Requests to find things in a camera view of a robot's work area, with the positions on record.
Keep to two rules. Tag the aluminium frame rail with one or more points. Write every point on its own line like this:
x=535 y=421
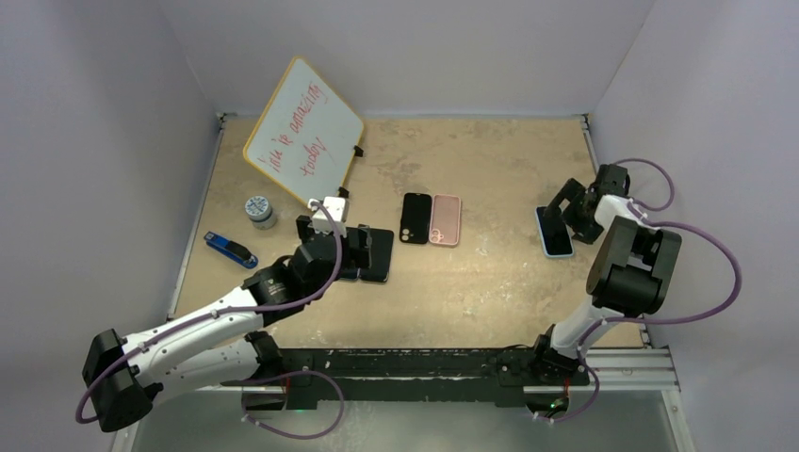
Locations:
x=628 y=369

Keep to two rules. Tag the bare black phone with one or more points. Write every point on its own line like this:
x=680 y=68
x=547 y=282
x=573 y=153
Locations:
x=381 y=254
x=349 y=274

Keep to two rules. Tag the small grey tape roll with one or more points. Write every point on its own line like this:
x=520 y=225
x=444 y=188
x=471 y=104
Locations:
x=260 y=212

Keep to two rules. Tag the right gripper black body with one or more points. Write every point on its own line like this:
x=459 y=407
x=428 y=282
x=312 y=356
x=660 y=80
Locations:
x=587 y=228

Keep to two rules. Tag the white board yellow frame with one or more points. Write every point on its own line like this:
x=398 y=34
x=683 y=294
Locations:
x=304 y=141

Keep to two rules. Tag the black phone case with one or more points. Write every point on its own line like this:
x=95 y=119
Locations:
x=415 y=218

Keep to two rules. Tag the blue black stapler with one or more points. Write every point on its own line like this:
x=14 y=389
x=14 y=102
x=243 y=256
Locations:
x=231 y=249

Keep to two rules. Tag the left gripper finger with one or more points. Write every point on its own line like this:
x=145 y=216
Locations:
x=305 y=228
x=359 y=242

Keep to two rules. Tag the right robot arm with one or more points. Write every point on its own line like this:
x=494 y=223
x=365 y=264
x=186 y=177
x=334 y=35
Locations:
x=630 y=275

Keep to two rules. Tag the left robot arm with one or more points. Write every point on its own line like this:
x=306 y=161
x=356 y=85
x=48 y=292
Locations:
x=126 y=376

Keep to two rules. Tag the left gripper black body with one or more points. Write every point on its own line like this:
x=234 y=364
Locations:
x=345 y=261

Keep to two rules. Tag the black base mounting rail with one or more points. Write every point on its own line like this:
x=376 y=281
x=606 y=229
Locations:
x=508 y=377

